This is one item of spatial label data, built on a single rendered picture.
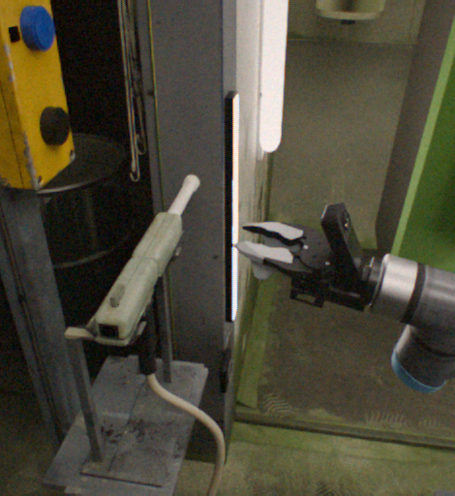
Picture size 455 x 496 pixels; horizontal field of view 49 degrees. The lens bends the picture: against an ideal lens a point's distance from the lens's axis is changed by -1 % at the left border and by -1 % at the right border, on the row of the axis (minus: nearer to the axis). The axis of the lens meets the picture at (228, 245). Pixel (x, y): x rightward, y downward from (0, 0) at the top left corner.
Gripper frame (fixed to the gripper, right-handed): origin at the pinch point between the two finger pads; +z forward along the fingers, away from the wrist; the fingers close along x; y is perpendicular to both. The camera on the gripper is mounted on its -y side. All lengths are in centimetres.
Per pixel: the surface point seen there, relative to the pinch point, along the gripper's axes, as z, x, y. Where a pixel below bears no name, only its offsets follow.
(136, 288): 11.8, -13.2, 3.5
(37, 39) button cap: 26.0, -6.1, -27.0
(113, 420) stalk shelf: 17.3, -18.2, 39.5
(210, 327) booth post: 14, 26, 65
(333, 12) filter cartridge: 19, 192, 31
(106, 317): 12.5, -20.1, 2.2
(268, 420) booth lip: -7, 36, 124
